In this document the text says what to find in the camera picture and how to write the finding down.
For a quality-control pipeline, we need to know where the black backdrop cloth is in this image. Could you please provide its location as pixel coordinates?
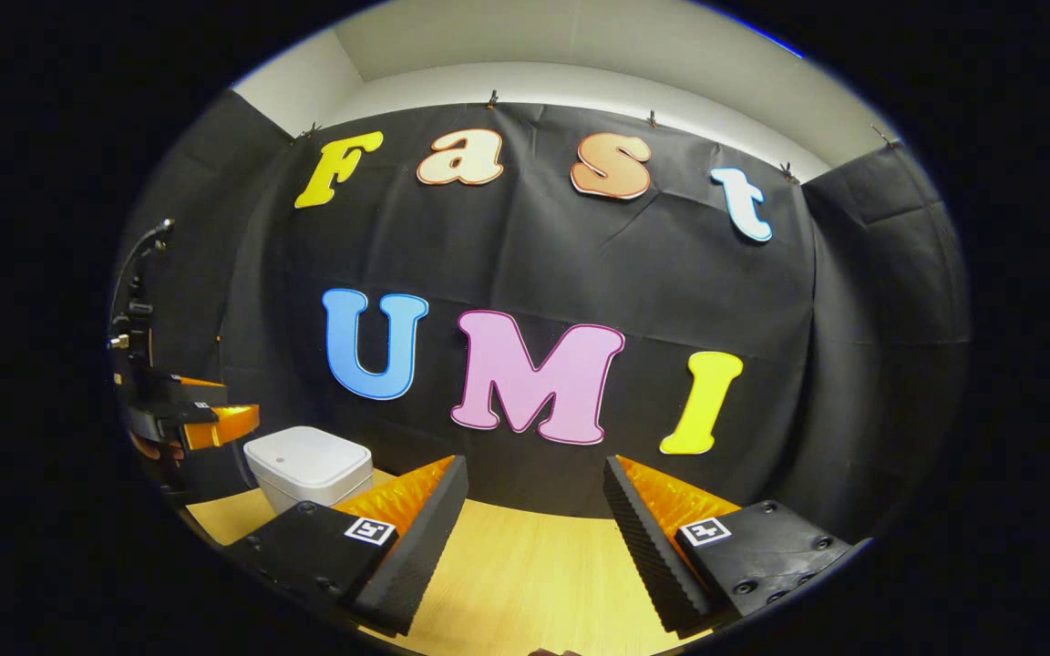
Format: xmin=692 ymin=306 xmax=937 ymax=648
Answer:
xmin=110 ymin=89 xmax=973 ymax=548

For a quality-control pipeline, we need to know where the white desktop garbage bin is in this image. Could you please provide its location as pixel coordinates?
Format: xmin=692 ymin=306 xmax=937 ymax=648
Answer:
xmin=243 ymin=425 xmax=375 ymax=514

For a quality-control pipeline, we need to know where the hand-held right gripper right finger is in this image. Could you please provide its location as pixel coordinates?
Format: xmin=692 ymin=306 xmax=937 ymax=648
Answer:
xmin=602 ymin=457 xmax=854 ymax=641

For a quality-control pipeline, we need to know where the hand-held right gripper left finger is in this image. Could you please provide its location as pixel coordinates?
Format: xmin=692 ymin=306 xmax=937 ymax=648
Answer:
xmin=206 ymin=456 xmax=471 ymax=639

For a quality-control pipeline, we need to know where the wooden desktop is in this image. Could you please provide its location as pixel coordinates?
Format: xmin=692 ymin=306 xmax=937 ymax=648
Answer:
xmin=183 ymin=469 xmax=717 ymax=656

